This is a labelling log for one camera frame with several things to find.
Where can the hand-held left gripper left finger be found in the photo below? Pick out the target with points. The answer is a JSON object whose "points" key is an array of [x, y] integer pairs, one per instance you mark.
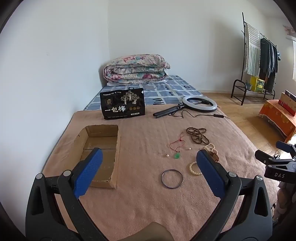
{"points": [[90, 171]]}

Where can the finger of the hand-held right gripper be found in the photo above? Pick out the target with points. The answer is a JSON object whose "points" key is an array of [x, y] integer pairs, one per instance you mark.
{"points": [[263, 155], [283, 146]]}

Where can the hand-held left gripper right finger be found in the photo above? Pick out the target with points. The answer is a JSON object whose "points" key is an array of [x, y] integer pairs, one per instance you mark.
{"points": [[210, 171]]}

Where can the cardboard box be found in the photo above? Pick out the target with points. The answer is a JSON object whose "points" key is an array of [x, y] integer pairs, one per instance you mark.
{"points": [[99, 132]]}

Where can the metal bangle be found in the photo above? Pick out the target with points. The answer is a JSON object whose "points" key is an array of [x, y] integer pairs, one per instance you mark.
{"points": [[162, 179]]}

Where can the person's right forearm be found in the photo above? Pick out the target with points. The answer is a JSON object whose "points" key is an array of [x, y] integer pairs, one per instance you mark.
{"points": [[284, 199]]}

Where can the orange covered side table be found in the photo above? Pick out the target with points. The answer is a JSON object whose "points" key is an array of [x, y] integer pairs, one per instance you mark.
{"points": [[277, 115]]}

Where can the red brown box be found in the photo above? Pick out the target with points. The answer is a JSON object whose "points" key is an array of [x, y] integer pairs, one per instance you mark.
{"points": [[288, 103]]}

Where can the brown blanket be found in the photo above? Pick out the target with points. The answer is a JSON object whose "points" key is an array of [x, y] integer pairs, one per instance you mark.
{"points": [[143, 139]]}

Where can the black snack bag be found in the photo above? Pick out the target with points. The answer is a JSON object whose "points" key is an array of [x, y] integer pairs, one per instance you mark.
{"points": [[122, 104]]}

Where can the window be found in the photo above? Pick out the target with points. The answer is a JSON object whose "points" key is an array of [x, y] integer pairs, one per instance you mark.
{"points": [[294, 60]]}

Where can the black metal clothes rack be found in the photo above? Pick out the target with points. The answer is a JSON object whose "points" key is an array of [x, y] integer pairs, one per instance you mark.
{"points": [[242, 69]]}

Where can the blue plaid bed sheet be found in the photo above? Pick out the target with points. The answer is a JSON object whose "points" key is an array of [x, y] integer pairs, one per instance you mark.
{"points": [[161, 90]]}

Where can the folded floral quilt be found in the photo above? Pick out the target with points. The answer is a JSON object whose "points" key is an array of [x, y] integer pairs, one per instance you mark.
{"points": [[136, 68]]}

